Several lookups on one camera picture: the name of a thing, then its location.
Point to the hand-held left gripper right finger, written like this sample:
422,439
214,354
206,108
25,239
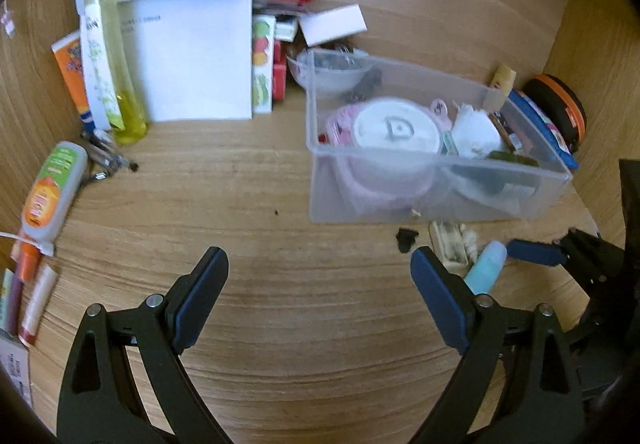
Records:
442,301

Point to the black hair clip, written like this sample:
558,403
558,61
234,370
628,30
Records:
367,83

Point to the pale blue tube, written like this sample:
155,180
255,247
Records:
485,269

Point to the dark green packet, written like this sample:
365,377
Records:
512,158

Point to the orange and red marker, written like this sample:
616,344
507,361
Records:
25,269

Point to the orange and black case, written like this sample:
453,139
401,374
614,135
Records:
562,108

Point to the small black object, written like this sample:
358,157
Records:
406,239

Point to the white paper box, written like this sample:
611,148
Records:
200,48

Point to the clear plastic bin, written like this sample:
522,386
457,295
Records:
430,194

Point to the yellow-green spray bottle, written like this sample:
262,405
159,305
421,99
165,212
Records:
112,73

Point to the folded banknotes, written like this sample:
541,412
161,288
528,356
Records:
450,241

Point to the white cardboard box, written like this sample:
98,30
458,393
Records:
332,23

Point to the bunch of dark pens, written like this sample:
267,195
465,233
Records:
107,156

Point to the green and orange squeeze tube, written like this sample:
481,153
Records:
50,194

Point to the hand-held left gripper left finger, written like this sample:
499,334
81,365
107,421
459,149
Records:
200,299

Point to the fruit-print box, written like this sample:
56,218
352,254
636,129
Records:
262,63

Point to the red and white box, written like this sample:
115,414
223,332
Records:
280,73

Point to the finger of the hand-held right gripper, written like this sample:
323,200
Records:
535,252

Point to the translucent bowl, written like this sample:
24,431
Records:
325,78

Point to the blue patterned pouch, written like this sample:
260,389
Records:
550,133

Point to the cream squeeze tube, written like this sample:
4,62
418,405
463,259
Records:
500,86

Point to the pink tub with white lid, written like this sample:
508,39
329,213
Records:
395,128

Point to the white crumpled tissue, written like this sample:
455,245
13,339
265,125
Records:
475,131

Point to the wooden desktop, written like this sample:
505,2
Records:
300,304

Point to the white and red lip balm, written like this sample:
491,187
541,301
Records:
39,304

